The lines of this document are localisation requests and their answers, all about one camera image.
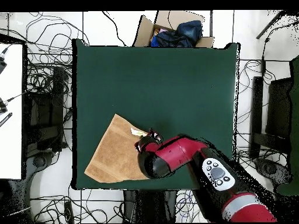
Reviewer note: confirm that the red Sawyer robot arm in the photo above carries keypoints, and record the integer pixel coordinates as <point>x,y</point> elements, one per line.
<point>177,151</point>

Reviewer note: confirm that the black slanted bar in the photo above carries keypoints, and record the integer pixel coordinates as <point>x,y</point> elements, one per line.
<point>268,25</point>

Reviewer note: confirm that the orange terry towel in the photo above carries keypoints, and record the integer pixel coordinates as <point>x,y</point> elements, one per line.
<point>116,151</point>

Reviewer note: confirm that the dark green table cloth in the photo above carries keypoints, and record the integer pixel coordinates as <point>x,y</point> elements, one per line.
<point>163,81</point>

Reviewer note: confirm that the brown cardboard box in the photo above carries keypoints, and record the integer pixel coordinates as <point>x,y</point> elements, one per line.
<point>144,32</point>

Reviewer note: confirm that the grey round base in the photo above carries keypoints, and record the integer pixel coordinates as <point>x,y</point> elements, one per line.
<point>38,161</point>

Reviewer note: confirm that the small black device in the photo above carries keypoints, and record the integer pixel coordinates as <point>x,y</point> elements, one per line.
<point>2,107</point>

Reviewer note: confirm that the white side table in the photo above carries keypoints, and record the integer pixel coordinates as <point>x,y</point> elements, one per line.
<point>11,140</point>

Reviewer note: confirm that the black equipment stand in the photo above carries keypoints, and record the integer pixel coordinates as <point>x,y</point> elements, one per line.
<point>44,112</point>

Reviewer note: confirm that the dark navy garment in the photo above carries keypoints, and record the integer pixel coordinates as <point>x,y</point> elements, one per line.
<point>170,40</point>

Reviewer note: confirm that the black wheeled base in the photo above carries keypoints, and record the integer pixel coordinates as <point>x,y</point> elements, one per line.
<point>271,170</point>

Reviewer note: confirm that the black power strip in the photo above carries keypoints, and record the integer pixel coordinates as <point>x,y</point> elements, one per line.
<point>69,212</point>

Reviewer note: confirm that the blue denim garment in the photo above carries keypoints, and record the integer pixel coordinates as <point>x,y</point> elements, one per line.
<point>190,29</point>

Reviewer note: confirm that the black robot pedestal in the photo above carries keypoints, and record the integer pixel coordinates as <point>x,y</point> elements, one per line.
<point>149,207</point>

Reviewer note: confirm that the pink garment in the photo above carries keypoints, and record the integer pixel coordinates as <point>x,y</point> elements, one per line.
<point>161,30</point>

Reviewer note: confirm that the black slotted strip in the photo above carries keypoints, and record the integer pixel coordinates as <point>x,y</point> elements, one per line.
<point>5,119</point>

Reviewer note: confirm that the black monitor stand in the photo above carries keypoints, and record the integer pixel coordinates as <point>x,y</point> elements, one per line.
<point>279,109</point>

